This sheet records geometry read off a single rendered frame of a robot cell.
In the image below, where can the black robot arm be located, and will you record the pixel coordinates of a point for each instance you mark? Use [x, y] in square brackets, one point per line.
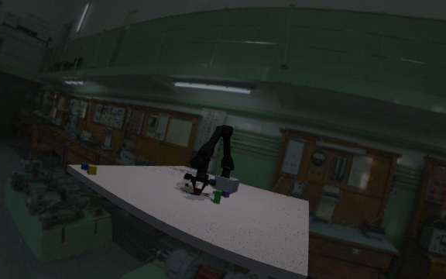
[202, 158]

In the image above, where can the yellow block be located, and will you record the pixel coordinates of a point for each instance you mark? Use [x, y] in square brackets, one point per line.
[91, 169]

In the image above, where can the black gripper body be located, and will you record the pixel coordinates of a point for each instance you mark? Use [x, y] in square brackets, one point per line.
[188, 177]

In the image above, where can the small purple block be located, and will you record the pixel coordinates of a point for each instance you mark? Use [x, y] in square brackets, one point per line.
[225, 194]

